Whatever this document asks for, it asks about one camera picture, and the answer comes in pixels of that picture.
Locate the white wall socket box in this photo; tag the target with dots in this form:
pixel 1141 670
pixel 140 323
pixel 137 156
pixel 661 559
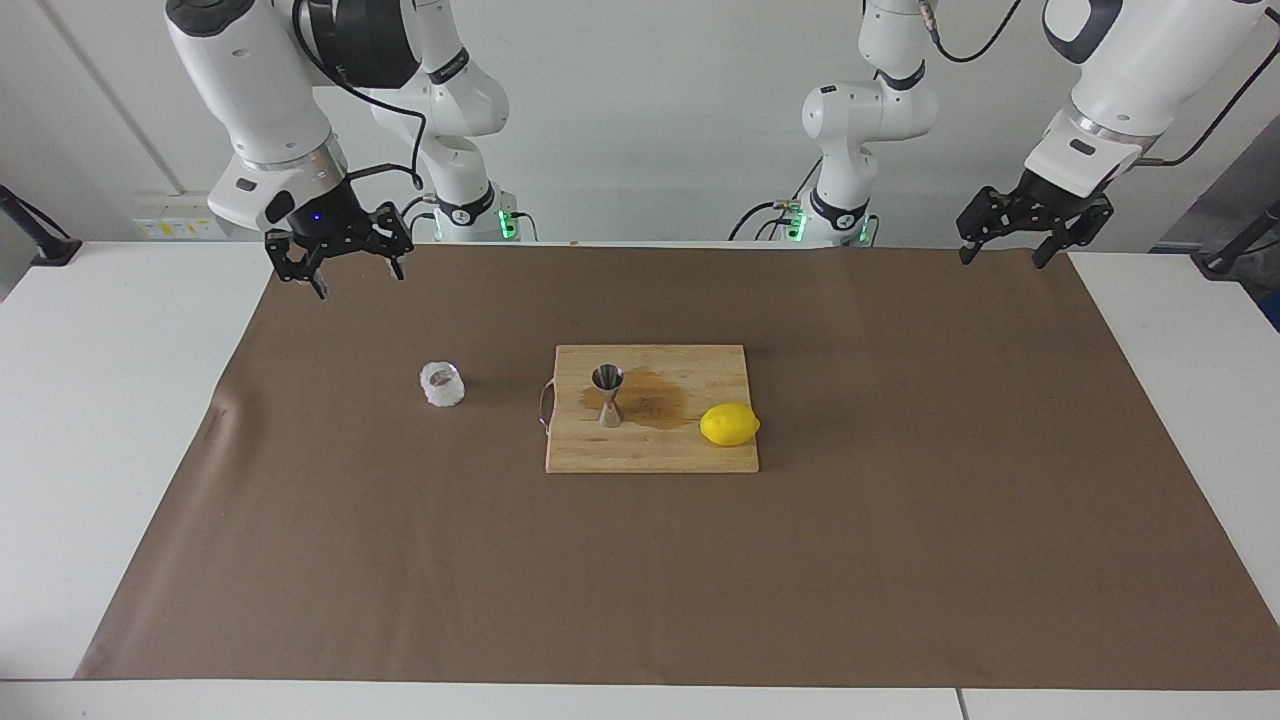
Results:
pixel 180 215

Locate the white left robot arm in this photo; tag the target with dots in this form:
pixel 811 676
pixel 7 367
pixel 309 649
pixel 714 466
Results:
pixel 1150 70

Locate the black clamp stand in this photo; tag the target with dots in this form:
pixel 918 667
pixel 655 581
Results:
pixel 1225 262
pixel 55 250

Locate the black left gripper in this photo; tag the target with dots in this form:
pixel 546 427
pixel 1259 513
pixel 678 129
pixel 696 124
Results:
pixel 1058 200

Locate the brown paper table mat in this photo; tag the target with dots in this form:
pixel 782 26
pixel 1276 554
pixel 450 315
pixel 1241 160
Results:
pixel 400 560

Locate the blue object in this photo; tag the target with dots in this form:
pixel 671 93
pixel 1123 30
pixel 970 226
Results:
pixel 1275 310

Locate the wooden cutting board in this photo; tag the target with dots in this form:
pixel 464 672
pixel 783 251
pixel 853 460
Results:
pixel 650 450

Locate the grey cabinet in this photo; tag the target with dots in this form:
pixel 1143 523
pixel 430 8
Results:
pixel 1240 180

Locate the yellow lemon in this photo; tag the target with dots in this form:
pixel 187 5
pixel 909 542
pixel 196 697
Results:
pixel 728 424

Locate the small white ribbed cup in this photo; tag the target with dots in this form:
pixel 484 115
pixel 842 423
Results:
pixel 443 390

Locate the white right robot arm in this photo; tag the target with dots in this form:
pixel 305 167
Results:
pixel 250 80

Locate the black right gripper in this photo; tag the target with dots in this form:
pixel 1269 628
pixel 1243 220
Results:
pixel 335 220

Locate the steel jigger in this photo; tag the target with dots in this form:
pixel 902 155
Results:
pixel 608 415

